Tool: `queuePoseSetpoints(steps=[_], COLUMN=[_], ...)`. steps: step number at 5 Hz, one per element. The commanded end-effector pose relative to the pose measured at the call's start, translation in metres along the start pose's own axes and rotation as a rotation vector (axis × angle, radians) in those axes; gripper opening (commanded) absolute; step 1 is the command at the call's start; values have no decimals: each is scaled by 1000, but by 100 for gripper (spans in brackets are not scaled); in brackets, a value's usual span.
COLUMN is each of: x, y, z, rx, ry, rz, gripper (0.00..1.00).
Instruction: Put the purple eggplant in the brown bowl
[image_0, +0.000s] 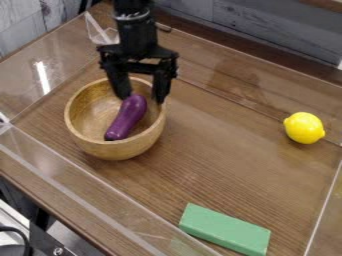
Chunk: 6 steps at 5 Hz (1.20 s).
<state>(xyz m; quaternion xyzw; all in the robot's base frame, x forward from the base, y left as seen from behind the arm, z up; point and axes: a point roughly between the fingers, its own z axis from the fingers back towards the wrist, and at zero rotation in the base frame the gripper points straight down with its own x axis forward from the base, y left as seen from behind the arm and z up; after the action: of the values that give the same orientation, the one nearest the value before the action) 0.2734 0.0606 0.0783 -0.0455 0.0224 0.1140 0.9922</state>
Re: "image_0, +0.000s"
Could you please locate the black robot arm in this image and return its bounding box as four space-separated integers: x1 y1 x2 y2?
98 0 180 104

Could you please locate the purple toy eggplant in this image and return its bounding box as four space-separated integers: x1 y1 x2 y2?
105 94 148 141

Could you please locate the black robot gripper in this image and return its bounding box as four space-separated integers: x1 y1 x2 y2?
98 11 180 104

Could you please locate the yellow toy lemon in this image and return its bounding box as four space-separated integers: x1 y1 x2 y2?
284 112 327 145

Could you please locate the black cable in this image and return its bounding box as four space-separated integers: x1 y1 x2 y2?
0 226 31 256

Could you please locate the clear acrylic tray wall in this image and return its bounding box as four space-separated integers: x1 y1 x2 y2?
0 122 222 256

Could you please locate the brown wooden bowl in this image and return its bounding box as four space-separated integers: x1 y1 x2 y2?
65 77 166 160

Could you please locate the green rectangular block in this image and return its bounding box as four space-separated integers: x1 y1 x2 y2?
180 203 272 256

